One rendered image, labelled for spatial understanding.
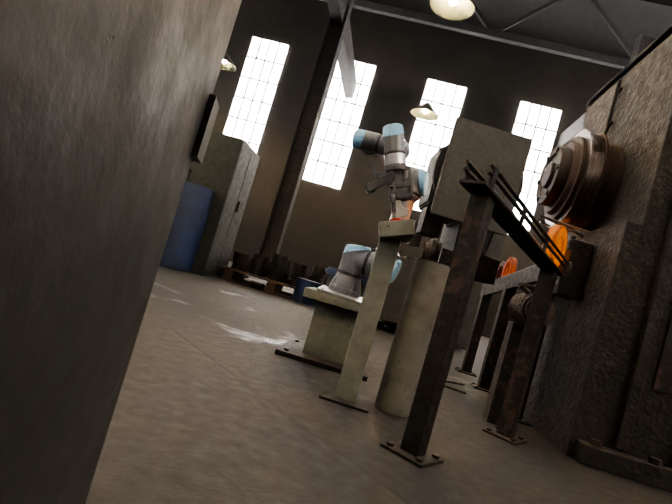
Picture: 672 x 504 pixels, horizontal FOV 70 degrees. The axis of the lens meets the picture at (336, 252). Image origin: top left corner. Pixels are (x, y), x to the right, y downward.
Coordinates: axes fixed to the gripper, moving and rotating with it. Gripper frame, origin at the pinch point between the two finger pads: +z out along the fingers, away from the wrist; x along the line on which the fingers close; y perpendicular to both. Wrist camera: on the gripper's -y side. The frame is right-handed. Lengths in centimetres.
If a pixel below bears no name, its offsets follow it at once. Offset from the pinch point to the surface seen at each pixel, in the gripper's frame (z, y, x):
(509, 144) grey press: -117, 135, 322
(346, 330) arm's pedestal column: 39, -22, 42
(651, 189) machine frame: -7, 94, 13
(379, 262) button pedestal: 14.1, -6.1, -12.4
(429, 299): 27.0, 9.4, -9.2
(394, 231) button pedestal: 5.1, -0.8, -19.5
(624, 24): -536, 579, 912
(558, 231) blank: 6, 57, 4
